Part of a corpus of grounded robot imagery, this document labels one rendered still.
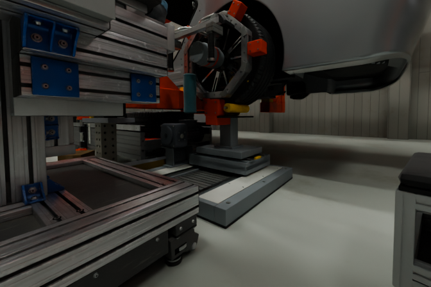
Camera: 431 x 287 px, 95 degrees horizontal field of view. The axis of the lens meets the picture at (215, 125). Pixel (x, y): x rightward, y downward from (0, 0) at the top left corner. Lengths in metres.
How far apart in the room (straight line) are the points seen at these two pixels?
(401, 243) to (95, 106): 0.85
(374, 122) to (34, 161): 5.22
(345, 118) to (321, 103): 0.60
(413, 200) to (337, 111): 4.79
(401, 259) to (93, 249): 0.63
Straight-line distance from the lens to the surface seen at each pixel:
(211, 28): 1.14
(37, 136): 0.75
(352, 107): 5.29
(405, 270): 0.63
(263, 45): 1.24
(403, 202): 0.58
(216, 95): 1.32
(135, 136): 1.69
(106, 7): 0.52
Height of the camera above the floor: 0.45
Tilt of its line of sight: 3 degrees down
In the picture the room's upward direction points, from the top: straight up
